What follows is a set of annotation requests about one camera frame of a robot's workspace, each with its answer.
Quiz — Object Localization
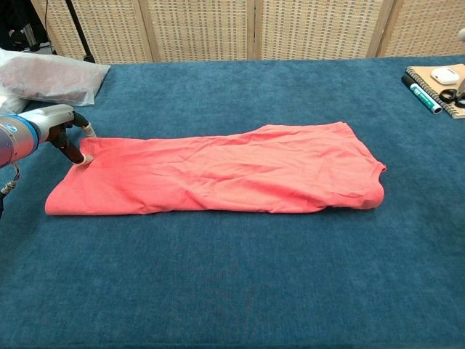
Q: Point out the blue carpet table cover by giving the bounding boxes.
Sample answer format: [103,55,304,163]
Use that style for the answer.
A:
[0,54,465,349]

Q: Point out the black tripod stand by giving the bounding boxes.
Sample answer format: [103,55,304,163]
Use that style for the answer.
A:
[65,0,96,65]

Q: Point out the frosted bag with maroon garment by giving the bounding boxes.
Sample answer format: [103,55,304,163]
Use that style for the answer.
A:
[0,49,112,107]

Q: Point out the woven wooden folding screen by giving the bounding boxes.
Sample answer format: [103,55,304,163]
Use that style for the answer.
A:
[31,0,465,65]

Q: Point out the black green marker pen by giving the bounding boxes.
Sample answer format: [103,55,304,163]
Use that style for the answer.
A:
[400,74,443,115]

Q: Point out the kraft spiral notebook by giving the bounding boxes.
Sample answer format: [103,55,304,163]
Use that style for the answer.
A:
[405,63,465,120]

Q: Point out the white plastic garment bag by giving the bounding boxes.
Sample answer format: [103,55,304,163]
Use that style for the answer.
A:
[0,96,29,116]

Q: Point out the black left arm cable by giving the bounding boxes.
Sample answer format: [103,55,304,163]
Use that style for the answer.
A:
[0,161,21,219]

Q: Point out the black-handled scissors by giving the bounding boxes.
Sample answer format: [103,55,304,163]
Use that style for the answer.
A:
[438,78,465,109]

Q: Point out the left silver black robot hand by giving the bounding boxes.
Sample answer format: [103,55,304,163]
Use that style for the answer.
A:
[17,104,96,167]

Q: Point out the white earbuds case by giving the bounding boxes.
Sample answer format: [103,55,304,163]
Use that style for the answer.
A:
[430,67,459,85]

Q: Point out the coral red t-shirt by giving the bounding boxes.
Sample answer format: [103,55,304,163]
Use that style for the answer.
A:
[44,121,388,217]

